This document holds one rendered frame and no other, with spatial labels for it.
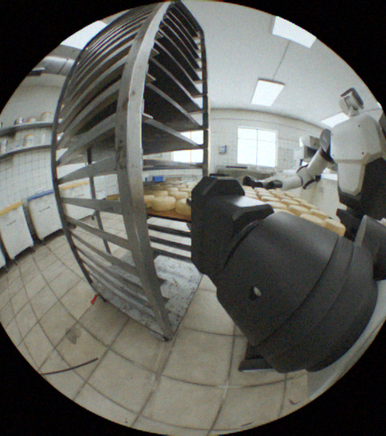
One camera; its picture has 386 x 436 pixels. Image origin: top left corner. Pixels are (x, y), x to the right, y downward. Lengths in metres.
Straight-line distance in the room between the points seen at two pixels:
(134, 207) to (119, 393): 0.83
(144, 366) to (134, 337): 0.17
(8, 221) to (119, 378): 2.06
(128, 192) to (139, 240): 0.08
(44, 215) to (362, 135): 2.72
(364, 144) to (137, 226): 0.56
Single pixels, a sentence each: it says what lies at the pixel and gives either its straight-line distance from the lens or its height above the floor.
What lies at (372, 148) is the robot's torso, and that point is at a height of 0.90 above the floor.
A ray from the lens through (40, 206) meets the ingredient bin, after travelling 2.32.
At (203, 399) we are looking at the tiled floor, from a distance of 0.77.
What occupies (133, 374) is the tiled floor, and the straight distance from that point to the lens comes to 0.80.
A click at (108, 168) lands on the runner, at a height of 0.78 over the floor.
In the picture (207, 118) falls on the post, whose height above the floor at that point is 1.01.
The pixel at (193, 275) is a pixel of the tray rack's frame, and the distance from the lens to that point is 0.83.
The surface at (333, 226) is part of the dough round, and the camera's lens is 0.27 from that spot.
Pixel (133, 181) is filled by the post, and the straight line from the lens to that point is 0.20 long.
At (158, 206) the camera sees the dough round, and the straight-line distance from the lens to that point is 0.25.
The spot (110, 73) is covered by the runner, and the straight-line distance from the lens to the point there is 0.42.
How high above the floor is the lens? 0.76
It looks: 21 degrees down
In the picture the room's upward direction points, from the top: straight up
